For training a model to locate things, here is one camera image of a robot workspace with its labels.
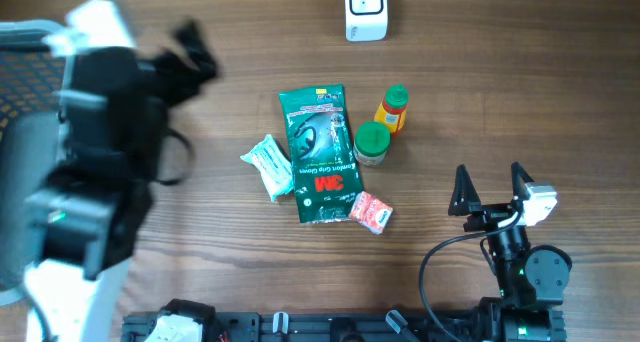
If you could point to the green lid jar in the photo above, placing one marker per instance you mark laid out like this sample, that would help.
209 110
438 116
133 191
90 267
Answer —
371 143

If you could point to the red yellow sauce bottle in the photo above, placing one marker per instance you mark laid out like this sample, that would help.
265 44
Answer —
392 109

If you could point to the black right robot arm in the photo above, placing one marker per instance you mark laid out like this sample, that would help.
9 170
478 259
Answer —
531 279

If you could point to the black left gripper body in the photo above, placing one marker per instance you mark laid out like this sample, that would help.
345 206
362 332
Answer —
173 81

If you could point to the red Kleenex tissue pack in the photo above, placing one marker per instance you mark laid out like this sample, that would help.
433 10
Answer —
370 212

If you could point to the white barcode scanner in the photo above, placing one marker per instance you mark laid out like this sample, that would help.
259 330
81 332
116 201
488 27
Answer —
366 20

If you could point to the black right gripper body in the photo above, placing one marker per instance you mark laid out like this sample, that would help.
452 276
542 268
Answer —
488 216

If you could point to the teal wet wipes pack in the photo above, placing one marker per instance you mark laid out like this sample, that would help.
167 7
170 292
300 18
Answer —
275 169

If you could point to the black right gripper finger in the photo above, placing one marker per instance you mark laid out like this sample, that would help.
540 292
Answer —
520 178
464 200

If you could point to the green 3M gloves package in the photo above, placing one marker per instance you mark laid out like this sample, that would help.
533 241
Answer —
326 175

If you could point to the grey plastic shopping basket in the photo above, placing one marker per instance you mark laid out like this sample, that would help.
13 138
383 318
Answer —
30 78

